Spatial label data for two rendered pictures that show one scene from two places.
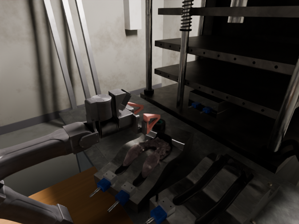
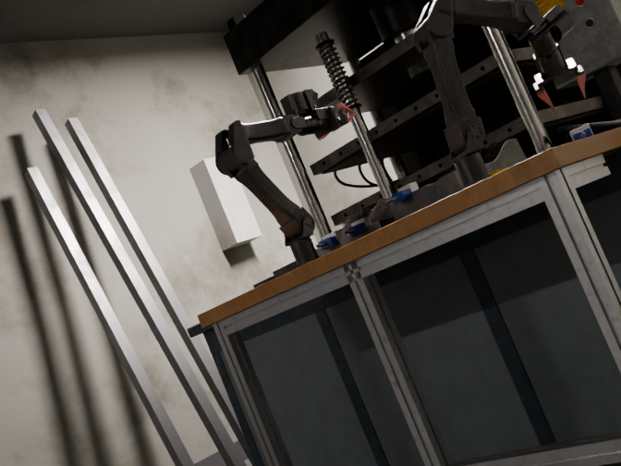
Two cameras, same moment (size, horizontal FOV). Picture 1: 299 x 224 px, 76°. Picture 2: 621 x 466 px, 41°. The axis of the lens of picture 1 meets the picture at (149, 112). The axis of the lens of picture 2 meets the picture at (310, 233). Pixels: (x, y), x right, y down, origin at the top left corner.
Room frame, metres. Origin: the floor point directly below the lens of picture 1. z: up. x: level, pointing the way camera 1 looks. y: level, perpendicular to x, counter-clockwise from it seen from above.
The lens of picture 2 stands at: (-1.91, 0.58, 0.70)
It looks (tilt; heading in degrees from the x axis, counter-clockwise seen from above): 5 degrees up; 352
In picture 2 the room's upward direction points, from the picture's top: 23 degrees counter-clockwise
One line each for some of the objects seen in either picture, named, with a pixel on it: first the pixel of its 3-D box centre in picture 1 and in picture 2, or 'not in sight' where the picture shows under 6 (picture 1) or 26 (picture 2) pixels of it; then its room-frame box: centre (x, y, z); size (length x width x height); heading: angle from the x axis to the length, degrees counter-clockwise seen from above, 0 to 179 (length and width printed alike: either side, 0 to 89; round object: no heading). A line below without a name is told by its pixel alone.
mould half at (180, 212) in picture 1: (218, 193); (470, 179); (0.53, -0.28, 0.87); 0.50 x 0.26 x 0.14; 127
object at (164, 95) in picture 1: (220, 107); not in sight; (1.53, -0.63, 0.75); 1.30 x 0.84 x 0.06; 37
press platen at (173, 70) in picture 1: (228, 78); (468, 162); (1.56, -0.67, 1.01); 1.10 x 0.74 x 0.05; 37
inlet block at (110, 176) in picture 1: (102, 186); (326, 243); (0.57, 0.20, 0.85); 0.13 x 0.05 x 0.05; 144
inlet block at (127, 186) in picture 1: (120, 199); (356, 229); (0.51, 0.11, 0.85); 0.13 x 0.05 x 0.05; 144
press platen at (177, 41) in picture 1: (235, 47); (446, 109); (1.56, -0.67, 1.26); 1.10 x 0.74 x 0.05; 37
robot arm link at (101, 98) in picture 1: (92, 118); (292, 115); (0.48, 0.16, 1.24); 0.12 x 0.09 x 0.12; 128
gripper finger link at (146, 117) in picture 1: (146, 118); (342, 116); (0.55, 0.01, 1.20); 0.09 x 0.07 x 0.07; 128
